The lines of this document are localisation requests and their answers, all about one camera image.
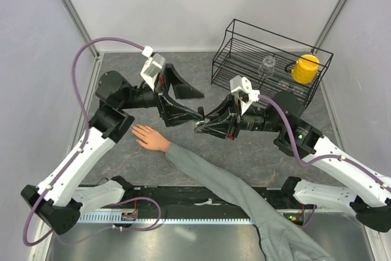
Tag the black wire rack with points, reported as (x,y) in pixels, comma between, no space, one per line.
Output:
(241,53)

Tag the person's bare hand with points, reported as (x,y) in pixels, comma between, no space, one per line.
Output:
(149,138)

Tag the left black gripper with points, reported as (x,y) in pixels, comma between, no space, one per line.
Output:
(173,112)

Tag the glitter nail polish bottle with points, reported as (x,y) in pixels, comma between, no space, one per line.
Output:
(201,126)

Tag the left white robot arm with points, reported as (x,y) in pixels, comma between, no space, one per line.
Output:
(59,200)

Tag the yellow mug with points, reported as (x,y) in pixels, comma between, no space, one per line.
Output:
(304,69)

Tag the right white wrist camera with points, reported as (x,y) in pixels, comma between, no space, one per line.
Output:
(242,89)

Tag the clear glass cup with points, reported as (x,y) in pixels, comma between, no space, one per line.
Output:
(267,66)

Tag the grey sleeved forearm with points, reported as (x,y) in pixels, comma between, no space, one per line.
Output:
(279,238)

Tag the black nail polish cap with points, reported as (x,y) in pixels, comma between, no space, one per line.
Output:
(200,110)

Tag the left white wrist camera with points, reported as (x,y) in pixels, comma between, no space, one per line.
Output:
(152,66)

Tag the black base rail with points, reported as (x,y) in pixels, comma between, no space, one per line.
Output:
(172,198)

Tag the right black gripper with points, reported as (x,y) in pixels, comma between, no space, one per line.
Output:
(223,129)

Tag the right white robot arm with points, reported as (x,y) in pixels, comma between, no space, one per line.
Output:
(365,193)

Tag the white slotted cable duct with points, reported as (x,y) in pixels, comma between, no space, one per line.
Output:
(214,215)

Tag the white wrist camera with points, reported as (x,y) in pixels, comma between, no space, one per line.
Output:
(242,89)
(152,66)

